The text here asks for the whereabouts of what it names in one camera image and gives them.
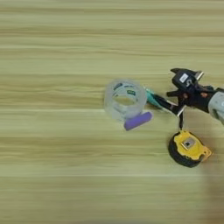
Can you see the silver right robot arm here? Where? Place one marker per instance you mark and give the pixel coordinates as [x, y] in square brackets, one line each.
[217, 106]

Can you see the purple rectangular eraser block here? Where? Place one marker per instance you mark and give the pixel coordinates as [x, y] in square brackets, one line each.
[137, 121]

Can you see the clear adhesive tape roll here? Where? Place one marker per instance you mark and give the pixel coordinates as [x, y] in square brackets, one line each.
[109, 105]

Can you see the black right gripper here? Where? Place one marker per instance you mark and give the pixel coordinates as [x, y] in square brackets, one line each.
[198, 97]

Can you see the green and white glue stick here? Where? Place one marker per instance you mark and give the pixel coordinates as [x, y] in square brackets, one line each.
[150, 97]

